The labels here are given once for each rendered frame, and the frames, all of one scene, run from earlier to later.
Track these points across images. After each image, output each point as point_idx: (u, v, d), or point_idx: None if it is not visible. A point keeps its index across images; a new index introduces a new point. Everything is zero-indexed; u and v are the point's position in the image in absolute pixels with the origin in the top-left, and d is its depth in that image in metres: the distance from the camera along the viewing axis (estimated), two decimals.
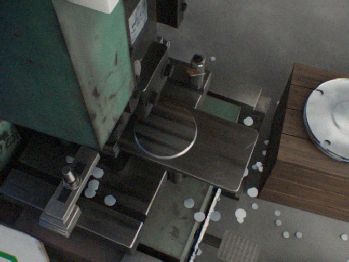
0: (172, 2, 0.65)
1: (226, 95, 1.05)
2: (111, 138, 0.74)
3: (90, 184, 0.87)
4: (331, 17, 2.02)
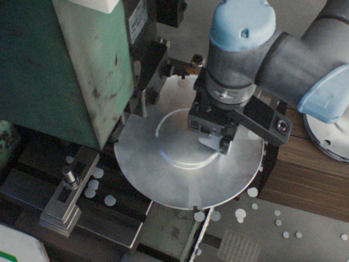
0: (172, 2, 0.65)
1: None
2: (111, 138, 0.74)
3: (90, 184, 0.87)
4: None
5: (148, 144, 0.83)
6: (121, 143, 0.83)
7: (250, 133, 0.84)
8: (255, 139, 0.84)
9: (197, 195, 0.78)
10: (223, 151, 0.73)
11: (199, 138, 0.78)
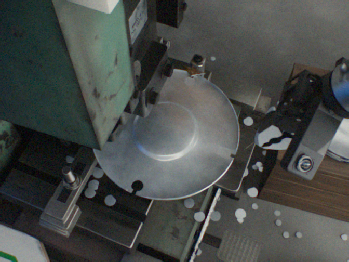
0: (172, 2, 0.65)
1: (226, 95, 1.05)
2: (111, 138, 0.74)
3: (90, 184, 0.87)
4: (331, 17, 2.02)
5: (153, 165, 0.81)
6: None
7: (187, 82, 0.90)
8: (195, 81, 0.90)
9: (222, 149, 0.83)
10: (265, 117, 0.66)
11: (272, 106, 0.72)
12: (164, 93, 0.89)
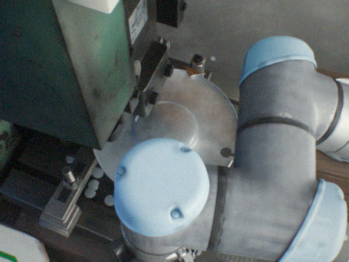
0: (172, 2, 0.65)
1: (226, 95, 1.05)
2: (111, 138, 0.74)
3: (90, 184, 0.87)
4: (331, 17, 2.02)
5: (204, 138, 0.84)
6: None
7: None
8: None
9: (185, 82, 0.90)
10: None
11: None
12: (121, 130, 0.85)
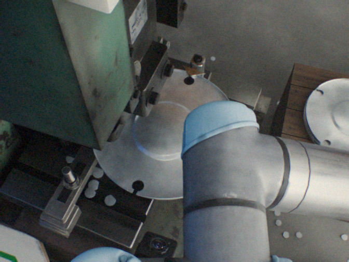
0: (172, 2, 0.65)
1: (226, 95, 1.05)
2: (111, 138, 0.74)
3: (90, 184, 0.87)
4: (331, 17, 2.02)
5: (175, 96, 0.88)
6: None
7: None
8: None
9: None
10: None
11: None
12: (165, 169, 0.81)
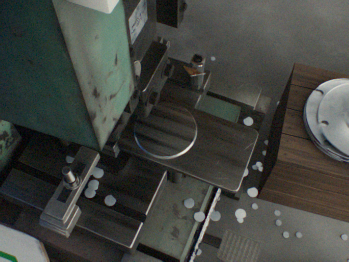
0: (172, 2, 0.65)
1: (226, 95, 1.05)
2: (111, 138, 0.74)
3: (90, 184, 0.87)
4: (331, 17, 2.02)
5: None
6: None
7: None
8: None
9: None
10: None
11: None
12: (343, 131, 1.28)
